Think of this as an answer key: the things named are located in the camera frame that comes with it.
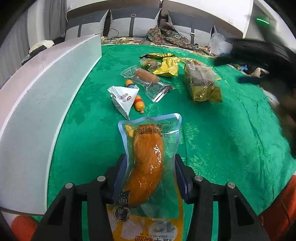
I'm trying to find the peanut snack bag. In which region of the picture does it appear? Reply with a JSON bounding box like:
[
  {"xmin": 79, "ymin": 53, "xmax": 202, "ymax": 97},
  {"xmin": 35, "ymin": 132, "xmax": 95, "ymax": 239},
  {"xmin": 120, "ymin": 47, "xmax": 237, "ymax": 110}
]
[{"xmin": 184, "ymin": 63, "xmax": 223, "ymax": 103}]

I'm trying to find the orange bun snack bag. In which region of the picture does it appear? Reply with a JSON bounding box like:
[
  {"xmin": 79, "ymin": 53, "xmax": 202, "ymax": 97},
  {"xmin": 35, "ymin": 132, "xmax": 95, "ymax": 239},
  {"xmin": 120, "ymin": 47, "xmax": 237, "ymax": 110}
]
[{"xmin": 107, "ymin": 113, "xmax": 184, "ymax": 240}]

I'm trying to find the yellow long snack bag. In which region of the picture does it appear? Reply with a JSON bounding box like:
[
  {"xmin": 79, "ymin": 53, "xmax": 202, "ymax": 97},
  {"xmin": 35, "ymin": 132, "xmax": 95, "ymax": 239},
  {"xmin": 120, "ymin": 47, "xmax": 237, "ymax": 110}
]
[{"xmin": 153, "ymin": 57, "xmax": 181, "ymax": 77}]

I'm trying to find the yellow red spicy snack bag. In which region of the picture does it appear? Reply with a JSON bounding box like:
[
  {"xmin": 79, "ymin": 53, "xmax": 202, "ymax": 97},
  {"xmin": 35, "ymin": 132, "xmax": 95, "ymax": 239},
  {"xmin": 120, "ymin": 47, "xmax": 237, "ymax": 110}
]
[{"xmin": 140, "ymin": 53, "xmax": 175, "ymax": 60}]

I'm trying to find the clear plastic bag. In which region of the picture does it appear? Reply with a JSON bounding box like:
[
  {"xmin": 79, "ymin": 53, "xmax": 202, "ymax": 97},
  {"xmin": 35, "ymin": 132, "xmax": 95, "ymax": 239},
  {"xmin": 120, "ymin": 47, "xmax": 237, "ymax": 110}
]
[{"xmin": 208, "ymin": 25, "xmax": 233, "ymax": 56}]

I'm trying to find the grey pillow right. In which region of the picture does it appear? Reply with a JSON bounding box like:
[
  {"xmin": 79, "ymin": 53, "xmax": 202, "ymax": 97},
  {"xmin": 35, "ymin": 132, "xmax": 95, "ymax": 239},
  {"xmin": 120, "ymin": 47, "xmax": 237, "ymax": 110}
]
[{"xmin": 168, "ymin": 11, "xmax": 214, "ymax": 46}]

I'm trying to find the grey pillow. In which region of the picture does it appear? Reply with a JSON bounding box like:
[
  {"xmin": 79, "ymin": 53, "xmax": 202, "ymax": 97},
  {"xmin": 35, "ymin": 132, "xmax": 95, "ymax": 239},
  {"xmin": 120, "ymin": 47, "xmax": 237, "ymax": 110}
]
[
  {"xmin": 65, "ymin": 10, "xmax": 109, "ymax": 41},
  {"xmin": 108, "ymin": 6, "xmax": 161, "ymax": 38},
  {"xmin": 168, "ymin": 11, "xmax": 214, "ymax": 46}
]

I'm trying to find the green patterned cloth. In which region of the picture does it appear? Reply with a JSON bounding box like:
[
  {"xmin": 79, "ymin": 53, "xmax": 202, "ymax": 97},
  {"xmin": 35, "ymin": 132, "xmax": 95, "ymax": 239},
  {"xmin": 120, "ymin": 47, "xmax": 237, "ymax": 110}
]
[{"xmin": 47, "ymin": 45, "xmax": 295, "ymax": 214}]

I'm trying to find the floral folded blanket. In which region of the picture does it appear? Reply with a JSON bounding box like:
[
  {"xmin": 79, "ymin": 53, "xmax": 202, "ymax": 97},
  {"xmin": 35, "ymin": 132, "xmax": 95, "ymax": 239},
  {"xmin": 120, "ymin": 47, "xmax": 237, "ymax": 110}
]
[{"xmin": 147, "ymin": 25, "xmax": 209, "ymax": 54}]

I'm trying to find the clear sausage packet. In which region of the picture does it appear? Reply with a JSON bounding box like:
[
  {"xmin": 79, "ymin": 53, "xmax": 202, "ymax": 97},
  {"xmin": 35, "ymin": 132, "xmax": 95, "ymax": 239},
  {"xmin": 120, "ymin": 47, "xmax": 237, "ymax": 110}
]
[{"xmin": 121, "ymin": 65, "xmax": 173, "ymax": 103}]

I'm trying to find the brown meat snack packet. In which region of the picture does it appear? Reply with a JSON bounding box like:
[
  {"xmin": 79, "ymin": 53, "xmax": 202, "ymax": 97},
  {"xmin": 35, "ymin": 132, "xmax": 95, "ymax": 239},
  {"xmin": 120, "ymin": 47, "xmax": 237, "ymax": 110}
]
[{"xmin": 139, "ymin": 57, "xmax": 162, "ymax": 72}]

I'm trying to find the white storage box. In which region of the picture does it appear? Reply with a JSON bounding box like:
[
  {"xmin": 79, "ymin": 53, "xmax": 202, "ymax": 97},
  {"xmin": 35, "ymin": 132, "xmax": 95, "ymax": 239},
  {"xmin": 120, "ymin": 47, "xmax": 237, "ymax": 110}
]
[{"xmin": 1, "ymin": 35, "xmax": 102, "ymax": 215}]

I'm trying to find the white triangular snack packet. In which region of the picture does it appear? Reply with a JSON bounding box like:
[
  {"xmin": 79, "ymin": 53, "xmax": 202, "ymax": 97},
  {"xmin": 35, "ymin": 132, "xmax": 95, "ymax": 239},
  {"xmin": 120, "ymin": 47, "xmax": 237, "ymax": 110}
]
[{"xmin": 107, "ymin": 86, "xmax": 139, "ymax": 120}]

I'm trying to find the orange sausage stick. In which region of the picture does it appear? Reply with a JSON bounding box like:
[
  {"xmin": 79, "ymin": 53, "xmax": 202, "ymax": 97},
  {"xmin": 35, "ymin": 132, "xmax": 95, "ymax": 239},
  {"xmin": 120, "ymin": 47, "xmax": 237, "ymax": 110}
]
[{"xmin": 125, "ymin": 79, "xmax": 145, "ymax": 113}]

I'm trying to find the grey pillow middle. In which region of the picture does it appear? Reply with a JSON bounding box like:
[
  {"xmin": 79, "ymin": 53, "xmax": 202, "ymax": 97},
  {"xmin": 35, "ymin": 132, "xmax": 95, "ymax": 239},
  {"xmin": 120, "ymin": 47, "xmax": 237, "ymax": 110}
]
[{"xmin": 108, "ymin": 6, "xmax": 161, "ymax": 38}]

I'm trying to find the floral bed sheet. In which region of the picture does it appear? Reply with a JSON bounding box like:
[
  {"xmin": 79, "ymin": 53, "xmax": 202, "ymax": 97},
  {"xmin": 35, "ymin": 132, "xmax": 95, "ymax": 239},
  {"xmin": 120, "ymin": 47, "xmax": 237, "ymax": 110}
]
[{"xmin": 101, "ymin": 36, "xmax": 217, "ymax": 58}]

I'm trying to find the white cap on clothes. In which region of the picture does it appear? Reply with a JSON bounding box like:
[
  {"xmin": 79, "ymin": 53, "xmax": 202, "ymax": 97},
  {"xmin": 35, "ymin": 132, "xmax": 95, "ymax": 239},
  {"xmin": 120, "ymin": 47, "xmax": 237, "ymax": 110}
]
[{"xmin": 29, "ymin": 40, "xmax": 55, "ymax": 53}]

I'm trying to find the grey pillow far left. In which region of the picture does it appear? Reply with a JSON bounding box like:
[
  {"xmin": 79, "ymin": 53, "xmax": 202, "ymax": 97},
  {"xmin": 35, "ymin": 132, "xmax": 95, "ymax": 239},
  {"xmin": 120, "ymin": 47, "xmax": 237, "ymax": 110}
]
[{"xmin": 65, "ymin": 10, "xmax": 109, "ymax": 41}]

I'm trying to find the grey curtain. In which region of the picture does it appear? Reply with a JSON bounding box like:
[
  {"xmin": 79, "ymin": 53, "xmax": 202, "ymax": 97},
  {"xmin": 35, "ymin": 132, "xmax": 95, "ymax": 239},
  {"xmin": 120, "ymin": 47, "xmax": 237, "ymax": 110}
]
[{"xmin": 1, "ymin": 1, "xmax": 67, "ymax": 86}]

